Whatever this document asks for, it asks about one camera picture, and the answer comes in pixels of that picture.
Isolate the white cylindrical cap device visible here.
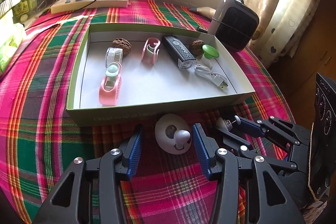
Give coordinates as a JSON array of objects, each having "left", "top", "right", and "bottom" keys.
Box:
[{"left": 105, "top": 47, "right": 123, "bottom": 68}]

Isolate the small white round suction hook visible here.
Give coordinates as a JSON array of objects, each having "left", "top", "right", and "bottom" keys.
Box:
[{"left": 216, "top": 115, "right": 241, "bottom": 132}]

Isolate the large pink silicone holder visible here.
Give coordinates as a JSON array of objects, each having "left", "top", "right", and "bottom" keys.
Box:
[{"left": 98, "top": 62, "right": 122, "bottom": 106}]

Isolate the black bike light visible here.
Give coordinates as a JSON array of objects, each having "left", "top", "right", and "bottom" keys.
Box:
[{"left": 162, "top": 35, "right": 196, "bottom": 70}]

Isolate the green white cardboard box tray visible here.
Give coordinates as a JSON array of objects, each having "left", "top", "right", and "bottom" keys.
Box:
[{"left": 66, "top": 23, "right": 255, "bottom": 126}]

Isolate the green tissue pack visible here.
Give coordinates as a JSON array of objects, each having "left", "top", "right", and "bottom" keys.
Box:
[{"left": 0, "top": 23, "right": 27, "bottom": 75}]

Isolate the brown walnut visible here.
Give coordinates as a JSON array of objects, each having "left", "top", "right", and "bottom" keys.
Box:
[
  {"left": 189, "top": 40, "right": 204, "bottom": 56},
  {"left": 112, "top": 38, "right": 131, "bottom": 56}
]

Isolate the white usb cable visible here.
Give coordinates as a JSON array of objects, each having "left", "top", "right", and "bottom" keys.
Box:
[{"left": 194, "top": 63, "right": 230, "bottom": 91}]

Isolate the beige power strip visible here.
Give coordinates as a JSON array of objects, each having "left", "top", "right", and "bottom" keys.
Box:
[{"left": 51, "top": 0, "right": 129, "bottom": 14}]

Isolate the small pink clip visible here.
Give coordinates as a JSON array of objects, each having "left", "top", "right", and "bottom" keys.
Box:
[{"left": 141, "top": 38, "right": 161, "bottom": 65}]

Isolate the white black desk heater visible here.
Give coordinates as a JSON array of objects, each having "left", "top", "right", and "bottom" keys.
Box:
[{"left": 207, "top": 0, "right": 259, "bottom": 52}]

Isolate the beige wrapped tool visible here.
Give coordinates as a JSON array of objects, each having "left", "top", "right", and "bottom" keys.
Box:
[{"left": 189, "top": 7, "right": 216, "bottom": 19}]

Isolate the green white striped box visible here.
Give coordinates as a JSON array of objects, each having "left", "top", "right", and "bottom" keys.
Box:
[{"left": 0, "top": 0, "right": 21, "bottom": 18}]

